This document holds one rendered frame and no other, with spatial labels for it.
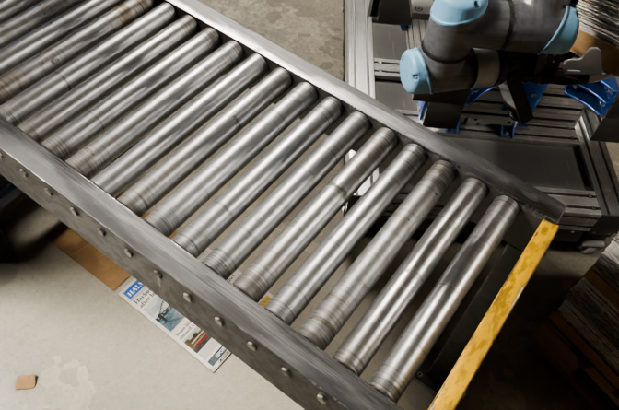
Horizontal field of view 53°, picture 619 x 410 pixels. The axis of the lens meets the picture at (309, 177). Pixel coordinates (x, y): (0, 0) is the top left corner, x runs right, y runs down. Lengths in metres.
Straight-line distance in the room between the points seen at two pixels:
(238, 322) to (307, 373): 0.13
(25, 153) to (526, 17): 0.86
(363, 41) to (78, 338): 1.36
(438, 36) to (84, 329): 1.31
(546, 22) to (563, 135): 1.23
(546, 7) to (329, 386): 0.64
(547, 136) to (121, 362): 1.49
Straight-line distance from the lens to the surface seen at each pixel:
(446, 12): 0.96
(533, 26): 1.01
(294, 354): 0.95
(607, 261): 1.63
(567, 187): 2.10
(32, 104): 1.31
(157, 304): 1.89
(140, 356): 1.84
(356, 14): 2.45
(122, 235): 1.06
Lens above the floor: 1.68
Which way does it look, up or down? 51 degrees down
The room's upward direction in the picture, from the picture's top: 8 degrees clockwise
